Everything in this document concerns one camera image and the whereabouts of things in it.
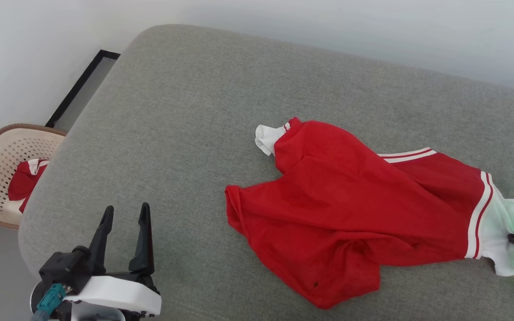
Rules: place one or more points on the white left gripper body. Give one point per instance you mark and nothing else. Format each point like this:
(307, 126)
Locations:
(114, 292)

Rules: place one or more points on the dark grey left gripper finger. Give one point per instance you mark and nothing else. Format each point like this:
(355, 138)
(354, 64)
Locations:
(101, 243)
(144, 249)

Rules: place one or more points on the red and white jersey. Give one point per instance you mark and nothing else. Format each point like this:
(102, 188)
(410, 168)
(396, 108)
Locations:
(337, 214)

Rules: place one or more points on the red and white garment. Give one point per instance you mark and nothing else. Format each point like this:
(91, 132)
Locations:
(22, 183)

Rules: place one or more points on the grey fabric sofa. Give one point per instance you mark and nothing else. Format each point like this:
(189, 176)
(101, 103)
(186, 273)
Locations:
(194, 133)

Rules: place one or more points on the black baseboard strip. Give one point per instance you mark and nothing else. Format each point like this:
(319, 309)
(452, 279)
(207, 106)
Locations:
(78, 84)

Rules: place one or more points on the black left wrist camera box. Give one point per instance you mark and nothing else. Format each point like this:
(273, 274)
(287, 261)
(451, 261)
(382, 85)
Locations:
(67, 267)

